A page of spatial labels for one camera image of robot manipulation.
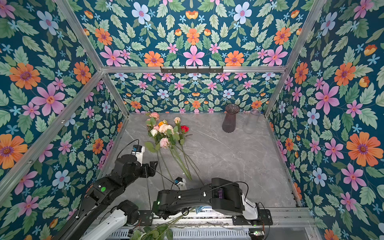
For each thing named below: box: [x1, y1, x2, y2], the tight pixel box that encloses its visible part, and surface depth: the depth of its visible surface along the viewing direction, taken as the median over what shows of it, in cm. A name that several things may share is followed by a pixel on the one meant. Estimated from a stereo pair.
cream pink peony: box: [158, 124, 175, 135], surface depth 103 cm
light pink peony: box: [160, 137, 170, 149], surface depth 100 cm
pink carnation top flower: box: [149, 112, 160, 120], surface depth 113 cm
